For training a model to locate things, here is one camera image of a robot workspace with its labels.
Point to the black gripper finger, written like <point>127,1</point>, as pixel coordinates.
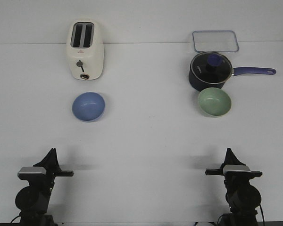
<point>49,160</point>
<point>56,163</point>
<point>230,158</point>

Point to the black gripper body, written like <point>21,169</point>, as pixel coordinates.
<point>46,176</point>
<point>234,178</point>

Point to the blue plastic bowl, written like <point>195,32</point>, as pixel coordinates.
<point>88,106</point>

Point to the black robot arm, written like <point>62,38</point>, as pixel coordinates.
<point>33,200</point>
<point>242,197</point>

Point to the dark blue saucepan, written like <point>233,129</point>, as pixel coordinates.
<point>199,85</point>

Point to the clear food container blue rim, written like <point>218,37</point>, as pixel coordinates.
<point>217,40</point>

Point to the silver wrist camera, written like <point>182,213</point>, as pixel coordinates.
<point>33,170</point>
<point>236,168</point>

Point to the glass pot lid blue knob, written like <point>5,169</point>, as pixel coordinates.
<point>211,67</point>

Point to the white two-slot toaster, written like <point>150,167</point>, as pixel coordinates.
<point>85,50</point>

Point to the green plastic bowl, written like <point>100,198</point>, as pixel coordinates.
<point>214,102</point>

